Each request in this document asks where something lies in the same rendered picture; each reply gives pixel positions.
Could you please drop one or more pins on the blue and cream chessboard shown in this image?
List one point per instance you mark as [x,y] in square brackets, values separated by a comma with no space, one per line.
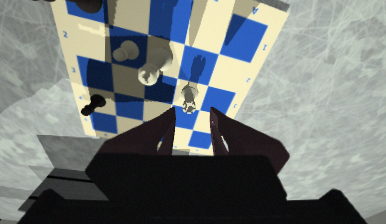
[217,47]

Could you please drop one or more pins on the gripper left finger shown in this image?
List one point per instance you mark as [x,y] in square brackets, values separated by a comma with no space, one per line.
[144,138]

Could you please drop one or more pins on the white chess king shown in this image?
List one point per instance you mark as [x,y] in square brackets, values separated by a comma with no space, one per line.
[161,61]

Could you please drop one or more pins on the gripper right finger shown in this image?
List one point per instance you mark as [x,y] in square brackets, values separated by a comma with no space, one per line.
[244,140]

